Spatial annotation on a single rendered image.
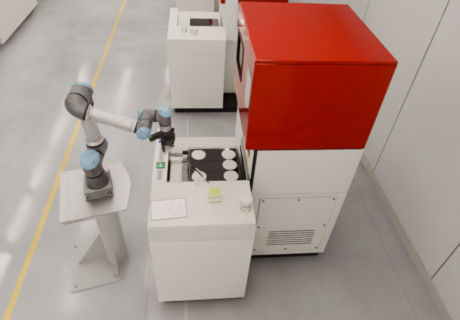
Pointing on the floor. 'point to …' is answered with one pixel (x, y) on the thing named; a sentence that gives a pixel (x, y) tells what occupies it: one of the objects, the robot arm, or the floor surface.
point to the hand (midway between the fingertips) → (164, 153)
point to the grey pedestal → (99, 256)
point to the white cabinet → (201, 268)
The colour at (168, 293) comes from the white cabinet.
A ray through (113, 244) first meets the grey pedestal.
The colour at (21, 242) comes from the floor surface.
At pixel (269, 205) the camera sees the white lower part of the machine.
